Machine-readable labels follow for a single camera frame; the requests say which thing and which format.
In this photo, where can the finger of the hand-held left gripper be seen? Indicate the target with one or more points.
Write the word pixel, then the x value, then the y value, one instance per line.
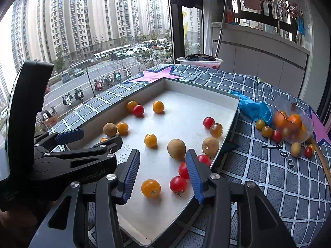
pixel 69 135
pixel 111 144

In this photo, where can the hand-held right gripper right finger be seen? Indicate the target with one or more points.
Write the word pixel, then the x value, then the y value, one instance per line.
pixel 194 175

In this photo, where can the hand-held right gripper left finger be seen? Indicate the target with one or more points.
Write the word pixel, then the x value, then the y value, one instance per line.
pixel 130 175

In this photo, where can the red cherry tomato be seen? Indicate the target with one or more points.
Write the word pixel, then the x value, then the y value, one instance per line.
pixel 184 170
pixel 138 110
pixel 204 159
pixel 208 122
pixel 276 135
pixel 178 184
pixel 308 152

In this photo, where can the brown longan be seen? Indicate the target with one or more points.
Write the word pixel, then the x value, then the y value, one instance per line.
pixel 176 148
pixel 296 149
pixel 110 129
pixel 210 147

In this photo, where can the brownish cherry tomato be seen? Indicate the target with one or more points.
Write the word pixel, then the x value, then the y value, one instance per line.
pixel 216 130

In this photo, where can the white shallow box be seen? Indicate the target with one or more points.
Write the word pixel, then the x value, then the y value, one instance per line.
pixel 175 103

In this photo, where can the greenish yellow cherry tomato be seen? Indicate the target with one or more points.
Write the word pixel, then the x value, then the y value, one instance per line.
pixel 260 124

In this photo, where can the blue disposable glove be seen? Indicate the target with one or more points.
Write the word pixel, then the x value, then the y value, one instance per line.
pixel 254 107

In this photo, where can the large orange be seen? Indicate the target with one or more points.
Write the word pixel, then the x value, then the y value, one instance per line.
pixel 280 120

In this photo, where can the white basin with clothes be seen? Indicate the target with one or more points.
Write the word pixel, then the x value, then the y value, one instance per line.
pixel 204 64

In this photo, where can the clear glass bowl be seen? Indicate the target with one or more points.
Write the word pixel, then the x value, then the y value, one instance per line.
pixel 281 102

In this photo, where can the small orange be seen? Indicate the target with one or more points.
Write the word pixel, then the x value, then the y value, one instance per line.
pixel 294 120

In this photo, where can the dark clothes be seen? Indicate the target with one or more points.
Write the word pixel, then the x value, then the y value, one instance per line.
pixel 199 56

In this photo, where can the long wooden stick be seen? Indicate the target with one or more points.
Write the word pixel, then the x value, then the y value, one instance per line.
pixel 321 160

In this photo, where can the white cabinet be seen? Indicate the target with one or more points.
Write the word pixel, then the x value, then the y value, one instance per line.
pixel 258 62

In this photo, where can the metal pole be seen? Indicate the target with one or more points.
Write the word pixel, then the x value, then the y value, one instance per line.
pixel 221 25

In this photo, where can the blue hanging cloth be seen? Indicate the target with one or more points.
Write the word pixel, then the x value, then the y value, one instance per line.
pixel 300 27

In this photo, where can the pink hanging cloth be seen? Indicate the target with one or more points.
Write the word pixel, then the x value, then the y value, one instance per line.
pixel 252 0

